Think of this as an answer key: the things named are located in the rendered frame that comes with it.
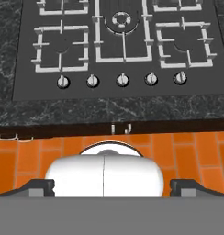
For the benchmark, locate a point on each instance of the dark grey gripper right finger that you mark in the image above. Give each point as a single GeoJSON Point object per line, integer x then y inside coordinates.
{"type": "Point", "coordinates": [184, 185]}

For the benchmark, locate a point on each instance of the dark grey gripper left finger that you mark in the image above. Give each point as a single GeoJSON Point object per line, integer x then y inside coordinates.
{"type": "Point", "coordinates": [40, 185]}

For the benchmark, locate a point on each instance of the dark brown cupboard run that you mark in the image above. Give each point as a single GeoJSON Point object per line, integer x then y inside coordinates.
{"type": "Point", "coordinates": [178, 126]}

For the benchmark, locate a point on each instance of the white round object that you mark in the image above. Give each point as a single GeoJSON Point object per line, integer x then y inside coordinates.
{"type": "Point", "coordinates": [101, 174]}

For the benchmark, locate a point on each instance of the silver hob knob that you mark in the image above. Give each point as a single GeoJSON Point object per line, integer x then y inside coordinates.
{"type": "Point", "coordinates": [63, 81]}
{"type": "Point", "coordinates": [92, 81]}
{"type": "Point", "coordinates": [122, 80]}
{"type": "Point", "coordinates": [151, 79]}
{"type": "Point", "coordinates": [180, 77]}

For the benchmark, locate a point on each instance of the black hob with white grates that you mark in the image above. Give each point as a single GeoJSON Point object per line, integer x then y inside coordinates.
{"type": "Point", "coordinates": [117, 88]}

